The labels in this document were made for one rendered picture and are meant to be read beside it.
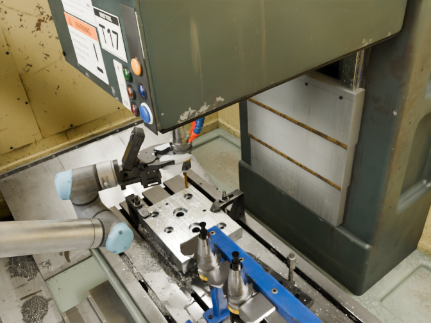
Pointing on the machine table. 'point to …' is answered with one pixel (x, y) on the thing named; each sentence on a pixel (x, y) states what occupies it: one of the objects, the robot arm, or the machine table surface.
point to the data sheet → (81, 9)
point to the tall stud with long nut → (291, 266)
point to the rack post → (219, 311)
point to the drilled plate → (150, 225)
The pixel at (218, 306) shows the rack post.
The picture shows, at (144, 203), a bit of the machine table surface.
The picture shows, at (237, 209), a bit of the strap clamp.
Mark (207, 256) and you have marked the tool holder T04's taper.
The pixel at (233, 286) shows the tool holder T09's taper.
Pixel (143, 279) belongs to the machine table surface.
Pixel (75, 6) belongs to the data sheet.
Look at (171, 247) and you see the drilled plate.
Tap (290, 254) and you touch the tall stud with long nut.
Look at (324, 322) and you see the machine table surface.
